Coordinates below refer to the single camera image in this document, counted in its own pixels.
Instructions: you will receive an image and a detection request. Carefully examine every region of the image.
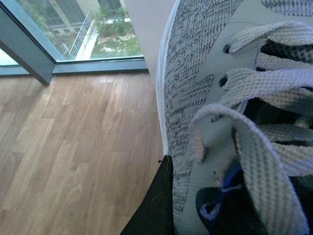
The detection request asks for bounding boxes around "grey knit sneaker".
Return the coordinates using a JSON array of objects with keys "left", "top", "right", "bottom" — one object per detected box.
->
[{"left": 156, "top": 0, "right": 313, "bottom": 235}]

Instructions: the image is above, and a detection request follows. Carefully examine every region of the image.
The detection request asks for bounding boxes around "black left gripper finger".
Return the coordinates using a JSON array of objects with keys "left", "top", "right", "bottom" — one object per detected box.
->
[{"left": 121, "top": 155, "right": 175, "bottom": 235}]

